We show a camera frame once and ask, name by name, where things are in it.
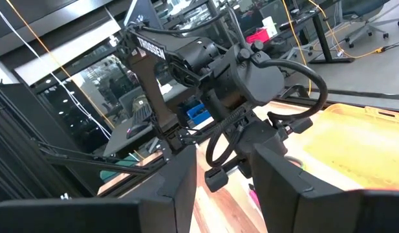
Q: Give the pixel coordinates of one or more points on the black computer desk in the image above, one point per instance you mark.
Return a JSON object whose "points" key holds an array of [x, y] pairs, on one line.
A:
{"points": [[128, 142]]}

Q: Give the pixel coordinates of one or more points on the blue storage bin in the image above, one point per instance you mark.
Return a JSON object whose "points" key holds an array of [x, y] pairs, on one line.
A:
{"points": [[199, 114]]}

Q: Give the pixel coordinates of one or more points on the black computer mouse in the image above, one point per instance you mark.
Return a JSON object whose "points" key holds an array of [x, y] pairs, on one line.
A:
{"points": [[137, 131]]}

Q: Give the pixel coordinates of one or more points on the white crumpled tissue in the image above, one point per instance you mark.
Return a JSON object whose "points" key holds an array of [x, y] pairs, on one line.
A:
{"points": [[166, 88]]}

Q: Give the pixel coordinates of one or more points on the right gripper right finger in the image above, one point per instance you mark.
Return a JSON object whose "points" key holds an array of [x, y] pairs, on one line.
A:
{"points": [[315, 213]]}

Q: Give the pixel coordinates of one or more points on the black desk leg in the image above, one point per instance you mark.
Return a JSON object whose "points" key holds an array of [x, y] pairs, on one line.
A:
{"points": [[325, 42]]}

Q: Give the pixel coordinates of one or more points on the red storage bin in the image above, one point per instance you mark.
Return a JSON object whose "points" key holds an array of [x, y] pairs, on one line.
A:
{"points": [[258, 35]]}

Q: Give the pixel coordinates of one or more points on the orange plastic box lid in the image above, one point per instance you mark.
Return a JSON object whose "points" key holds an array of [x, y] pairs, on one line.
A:
{"points": [[364, 149]]}

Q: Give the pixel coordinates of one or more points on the backlit keyboard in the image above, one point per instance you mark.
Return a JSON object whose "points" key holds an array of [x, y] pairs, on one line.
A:
{"points": [[141, 115]]}

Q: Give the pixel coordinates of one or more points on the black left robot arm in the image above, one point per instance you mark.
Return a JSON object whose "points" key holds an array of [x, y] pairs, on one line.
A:
{"points": [[199, 55]]}

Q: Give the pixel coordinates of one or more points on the pink highlighter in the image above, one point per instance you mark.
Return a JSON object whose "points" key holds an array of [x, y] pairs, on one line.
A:
{"points": [[254, 195]]}

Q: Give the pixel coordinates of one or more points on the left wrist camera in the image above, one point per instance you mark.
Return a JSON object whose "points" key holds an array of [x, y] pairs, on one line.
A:
{"points": [[297, 125]]}

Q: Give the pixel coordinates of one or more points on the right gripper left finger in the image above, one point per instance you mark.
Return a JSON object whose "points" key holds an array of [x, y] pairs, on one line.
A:
{"points": [[121, 217]]}

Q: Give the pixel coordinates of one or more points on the office chair with white base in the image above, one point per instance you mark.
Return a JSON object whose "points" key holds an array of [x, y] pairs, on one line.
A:
{"points": [[367, 22]]}

